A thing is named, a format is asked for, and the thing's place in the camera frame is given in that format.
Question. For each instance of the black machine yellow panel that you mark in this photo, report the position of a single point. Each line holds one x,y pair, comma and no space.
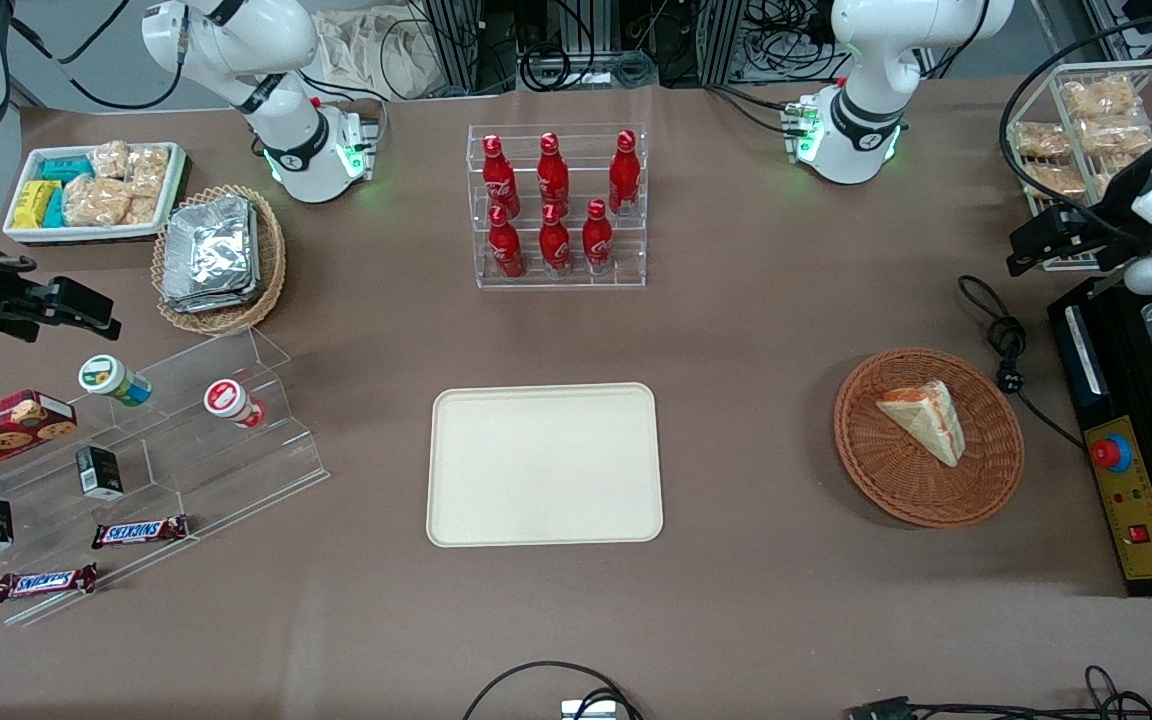
1131,500

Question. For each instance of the teal snack pack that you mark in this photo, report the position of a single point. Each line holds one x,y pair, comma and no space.
66,168
55,210

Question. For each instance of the white rectangular snack tray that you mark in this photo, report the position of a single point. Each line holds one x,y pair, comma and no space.
21,165

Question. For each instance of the brown round wicker basket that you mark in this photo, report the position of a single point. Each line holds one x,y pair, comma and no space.
896,480

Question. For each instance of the yellow snack pack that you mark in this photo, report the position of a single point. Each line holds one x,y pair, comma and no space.
33,203

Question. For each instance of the clear acrylic bottle rack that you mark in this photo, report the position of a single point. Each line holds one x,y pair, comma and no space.
576,282

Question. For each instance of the beige cloth bag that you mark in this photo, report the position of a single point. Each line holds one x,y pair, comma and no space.
371,50

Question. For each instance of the red cookie box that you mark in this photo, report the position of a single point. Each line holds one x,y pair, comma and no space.
6,430

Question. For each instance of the small silver device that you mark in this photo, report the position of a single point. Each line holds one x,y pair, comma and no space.
588,710

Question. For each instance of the aluminium frame post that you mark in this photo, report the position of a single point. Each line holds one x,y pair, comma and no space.
454,45
721,40

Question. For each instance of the clear bag puffed snack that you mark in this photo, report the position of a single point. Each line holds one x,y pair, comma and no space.
109,158
1056,180
1098,97
142,210
1116,136
148,168
1041,140
96,202

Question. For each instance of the triangle sandwich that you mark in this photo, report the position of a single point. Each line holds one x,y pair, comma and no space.
926,420

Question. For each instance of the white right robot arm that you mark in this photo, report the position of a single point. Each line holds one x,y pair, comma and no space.
281,130

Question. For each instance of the snickers chocolate bar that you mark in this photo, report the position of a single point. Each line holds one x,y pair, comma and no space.
46,582
141,532

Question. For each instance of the green lid yogurt cup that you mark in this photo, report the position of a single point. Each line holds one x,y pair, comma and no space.
108,378

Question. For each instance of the oval wicker basket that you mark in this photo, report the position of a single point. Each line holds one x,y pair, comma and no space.
271,260

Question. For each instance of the cream plastic serving tray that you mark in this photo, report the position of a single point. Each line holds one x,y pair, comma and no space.
544,465

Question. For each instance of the red cola bottle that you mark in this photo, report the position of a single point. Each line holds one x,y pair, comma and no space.
555,245
623,175
499,180
597,240
507,250
553,175

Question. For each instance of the clear acrylic stepped shelf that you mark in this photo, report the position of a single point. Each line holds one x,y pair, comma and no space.
186,470

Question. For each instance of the red lid yogurt cup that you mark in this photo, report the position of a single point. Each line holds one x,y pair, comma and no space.
228,399

